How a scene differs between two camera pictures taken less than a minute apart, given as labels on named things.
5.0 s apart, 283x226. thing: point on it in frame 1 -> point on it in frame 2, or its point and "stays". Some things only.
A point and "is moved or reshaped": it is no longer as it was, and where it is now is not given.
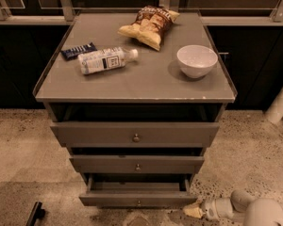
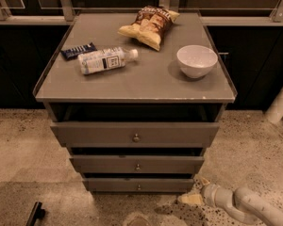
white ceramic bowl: (196, 60) stays
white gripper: (209, 208) -> (209, 192)
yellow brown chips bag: (150, 24) stays
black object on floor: (37, 212) stays
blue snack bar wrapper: (73, 54) stays
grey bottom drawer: (139, 194) is moved or reshaped
